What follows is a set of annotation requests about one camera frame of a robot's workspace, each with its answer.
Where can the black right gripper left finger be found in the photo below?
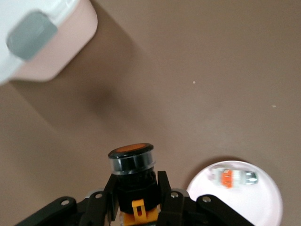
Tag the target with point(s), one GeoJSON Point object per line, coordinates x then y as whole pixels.
{"type": "Point", "coordinates": [94, 212]}

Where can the white lidded pink storage box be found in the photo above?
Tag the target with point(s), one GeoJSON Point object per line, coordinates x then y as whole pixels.
{"type": "Point", "coordinates": [70, 47]}

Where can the orange black push-button switch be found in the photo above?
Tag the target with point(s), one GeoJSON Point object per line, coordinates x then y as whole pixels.
{"type": "Point", "coordinates": [131, 162]}

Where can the pink round plate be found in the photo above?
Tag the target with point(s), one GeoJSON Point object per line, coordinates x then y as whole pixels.
{"type": "Point", "coordinates": [247, 207]}

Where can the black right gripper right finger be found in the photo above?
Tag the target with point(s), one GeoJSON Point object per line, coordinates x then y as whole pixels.
{"type": "Point", "coordinates": [178, 212]}

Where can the brown table cover mat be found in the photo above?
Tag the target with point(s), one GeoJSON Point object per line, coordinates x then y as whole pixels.
{"type": "Point", "coordinates": [188, 106]}

